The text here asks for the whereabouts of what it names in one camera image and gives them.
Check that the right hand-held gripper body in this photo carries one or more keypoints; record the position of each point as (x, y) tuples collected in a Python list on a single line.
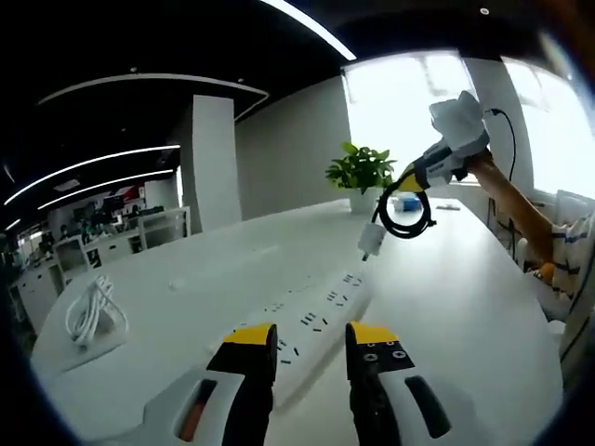
[(460, 125)]

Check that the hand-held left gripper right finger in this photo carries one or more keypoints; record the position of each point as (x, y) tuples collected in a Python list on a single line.
[(400, 404)]

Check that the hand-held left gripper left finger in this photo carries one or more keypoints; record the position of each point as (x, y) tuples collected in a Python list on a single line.
[(204, 404)]

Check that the white charger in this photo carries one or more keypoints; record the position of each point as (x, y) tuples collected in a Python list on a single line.
[(372, 239)]

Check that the white power strip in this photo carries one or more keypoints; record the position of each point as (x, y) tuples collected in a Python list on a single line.
[(321, 306)]

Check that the white desk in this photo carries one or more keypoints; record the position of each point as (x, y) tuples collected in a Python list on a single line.
[(441, 302)]

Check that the blue tissue box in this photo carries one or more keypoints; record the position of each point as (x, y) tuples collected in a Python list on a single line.
[(408, 203)]

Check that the potted green plant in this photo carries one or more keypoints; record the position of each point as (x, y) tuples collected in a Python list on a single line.
[(362, 172)]

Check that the white flat pad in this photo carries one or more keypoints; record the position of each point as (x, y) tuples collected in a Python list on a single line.
[(93, 355)]

